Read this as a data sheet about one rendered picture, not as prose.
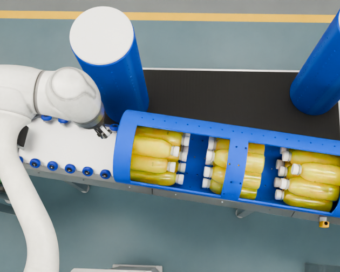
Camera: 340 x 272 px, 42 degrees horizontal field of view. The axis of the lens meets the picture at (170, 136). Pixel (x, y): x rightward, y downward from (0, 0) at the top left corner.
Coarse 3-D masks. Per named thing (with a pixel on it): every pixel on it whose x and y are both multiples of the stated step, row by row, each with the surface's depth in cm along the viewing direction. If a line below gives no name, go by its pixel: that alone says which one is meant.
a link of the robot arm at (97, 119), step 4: (100, 108) 106; (100, 112) 107; (96, 116) 105; (100, 116) 108; (92, 120) 105; (96, 120) 107; (100, 120) 110; (76, 124) 108; (80, 124) 106; (84, 124) 106; (88, 124) 107; (92, 124) 108; (96, 124) 109
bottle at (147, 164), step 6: (132, 156) 164; (138, 156) 164; (144, 156) 164; (132, 162) 163; (138, 162) 163; (144, 162) 163; (150, 162) 163; (156, 162) 163; (162, 162) 163; (168, 162) 165; (132, 168) 165; (138, 168) 164; (144, 168) 164; (150, 168) 163; (156, 168) 163; (162, 168) 163; (168, 168) 164
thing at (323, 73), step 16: (336, 16) 192; (336, 32) 191; (320, 48) 212; (336, 48) 196; (304, 64) 243; (320, 64) 216; (336, 64) 204; (304, 80) 241; (320, 80) 225; (336, 80) 217; (304, 96) 251; (320, 96) 239; (336, 96) 236; (304, 112) 268; (320, 112) 263
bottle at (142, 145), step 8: (136, 136) 162; (136, 144) 160; (144, 144) 159; (152, 144) 159; (160, 144) 159; (168, 144) 161; (136, 152) 161; (144, 152) 160; (152, 152) 160; (160, 152) 159; (168, 152) 160
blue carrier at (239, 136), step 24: (120, 120) 160; (144, 120) 160; (168, 120) 161; (192, 120) 164; (120, 144) 156; (192, 144) 181; (240, 144) 155; (264, 144) 156; (288, 144) 156; (312, 144) 157; (336, 144) 158; (120, 168) 158; (192, 168) 181; (240, 168) 153; (264, 168) 180; (192, 192) 162; (240, 192) 157; (264, 192) 175; (336, 216) 160
